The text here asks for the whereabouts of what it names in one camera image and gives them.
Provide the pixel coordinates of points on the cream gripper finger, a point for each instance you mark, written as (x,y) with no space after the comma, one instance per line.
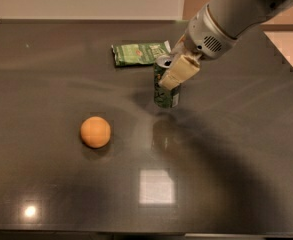
(183,68)
(179,47)

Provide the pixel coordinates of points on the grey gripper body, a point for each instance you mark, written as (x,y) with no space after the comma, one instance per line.
(203,38)

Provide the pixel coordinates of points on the green soda can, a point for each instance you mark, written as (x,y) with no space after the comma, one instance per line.
(163,97)

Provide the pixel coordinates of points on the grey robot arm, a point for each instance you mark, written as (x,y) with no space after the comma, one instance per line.
(235,17)

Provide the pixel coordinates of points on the green jalapeno chip bag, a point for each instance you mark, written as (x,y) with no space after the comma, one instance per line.
(139,53)

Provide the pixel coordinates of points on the orange fruit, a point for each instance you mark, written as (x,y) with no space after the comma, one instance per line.
(95,132)

